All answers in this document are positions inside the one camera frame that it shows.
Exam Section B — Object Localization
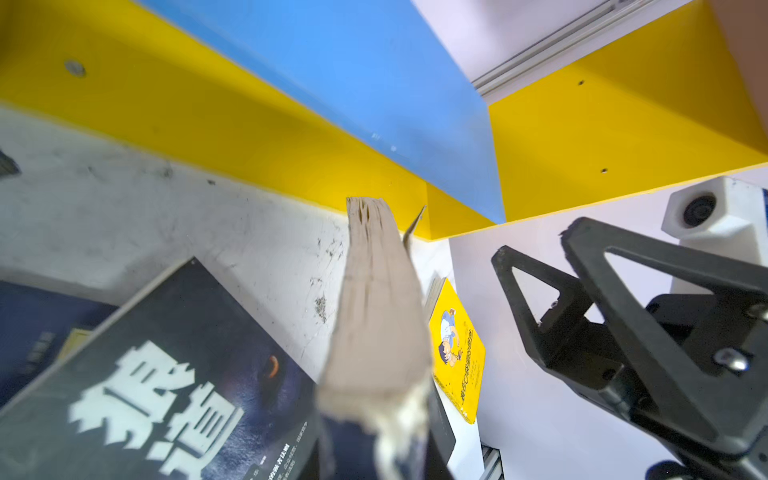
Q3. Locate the black antler cover book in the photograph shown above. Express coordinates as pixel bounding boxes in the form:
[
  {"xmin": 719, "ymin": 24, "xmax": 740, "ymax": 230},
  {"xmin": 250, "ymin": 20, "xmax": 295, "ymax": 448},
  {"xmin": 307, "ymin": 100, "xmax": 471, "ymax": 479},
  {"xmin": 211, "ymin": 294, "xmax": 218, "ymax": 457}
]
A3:
[{"xmin": 428, "ymin": 383, "xmax": 456, "ymax": 462}]

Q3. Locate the black wolf cover book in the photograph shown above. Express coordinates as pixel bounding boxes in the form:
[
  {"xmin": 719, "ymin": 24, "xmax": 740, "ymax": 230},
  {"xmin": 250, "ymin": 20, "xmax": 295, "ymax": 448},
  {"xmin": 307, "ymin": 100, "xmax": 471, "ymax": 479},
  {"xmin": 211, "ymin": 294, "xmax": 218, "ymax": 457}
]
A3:
[{"xmin": 1, "ymin": 258, "xmax": 319, "ymax": 479}]

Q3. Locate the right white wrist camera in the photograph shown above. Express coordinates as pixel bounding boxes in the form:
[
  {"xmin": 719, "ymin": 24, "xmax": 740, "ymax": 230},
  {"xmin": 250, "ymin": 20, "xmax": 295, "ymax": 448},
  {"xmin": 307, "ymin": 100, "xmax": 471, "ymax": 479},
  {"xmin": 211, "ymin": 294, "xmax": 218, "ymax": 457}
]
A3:
[{"xmin": 661, "ymin": 176, "xmax": 767, "ymax": 267}]

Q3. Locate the thin navy patterned book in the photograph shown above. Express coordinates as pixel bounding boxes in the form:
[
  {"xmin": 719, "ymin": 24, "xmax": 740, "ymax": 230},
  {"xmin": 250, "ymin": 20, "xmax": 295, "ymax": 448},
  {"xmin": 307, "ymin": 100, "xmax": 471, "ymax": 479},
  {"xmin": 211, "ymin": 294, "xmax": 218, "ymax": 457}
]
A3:
[{"xmin": 1, "ymin": 281, "xmax": 117, "ymax": 405}]

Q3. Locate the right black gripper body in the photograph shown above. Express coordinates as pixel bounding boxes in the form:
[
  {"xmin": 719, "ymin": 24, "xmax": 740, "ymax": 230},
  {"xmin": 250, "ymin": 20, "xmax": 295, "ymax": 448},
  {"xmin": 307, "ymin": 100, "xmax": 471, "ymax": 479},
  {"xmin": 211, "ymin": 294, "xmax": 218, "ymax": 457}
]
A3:
[{"xmin": 543, "ymin": 294, "xmax": 767, "ymax": 479}]

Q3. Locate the yellow cartoon cover book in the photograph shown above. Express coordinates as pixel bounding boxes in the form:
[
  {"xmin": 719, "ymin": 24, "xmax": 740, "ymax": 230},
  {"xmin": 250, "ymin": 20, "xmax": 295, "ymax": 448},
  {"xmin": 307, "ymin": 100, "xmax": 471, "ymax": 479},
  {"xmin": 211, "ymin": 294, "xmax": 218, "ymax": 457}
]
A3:
[{"xmin": 425, "ymin": 277, "xmax": 486, "ymax": 424}]

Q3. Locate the dark portrait cover book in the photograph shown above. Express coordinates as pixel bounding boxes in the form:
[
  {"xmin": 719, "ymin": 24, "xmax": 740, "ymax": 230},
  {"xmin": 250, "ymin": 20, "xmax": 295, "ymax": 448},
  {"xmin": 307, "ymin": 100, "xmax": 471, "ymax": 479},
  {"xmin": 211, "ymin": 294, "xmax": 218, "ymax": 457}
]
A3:
[{"xmin": 316, "ymin": 196, "xmax": 434, "ymax": 480}]

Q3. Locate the yellow pink blue bookshelf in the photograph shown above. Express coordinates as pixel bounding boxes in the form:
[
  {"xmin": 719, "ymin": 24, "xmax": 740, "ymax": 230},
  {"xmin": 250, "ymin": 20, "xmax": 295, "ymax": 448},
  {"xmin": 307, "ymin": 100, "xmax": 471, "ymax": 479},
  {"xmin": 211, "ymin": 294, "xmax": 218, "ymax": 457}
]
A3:
[{"xmin": 1, "ymin": 1, "xmax": 767, "ymax": 240}]

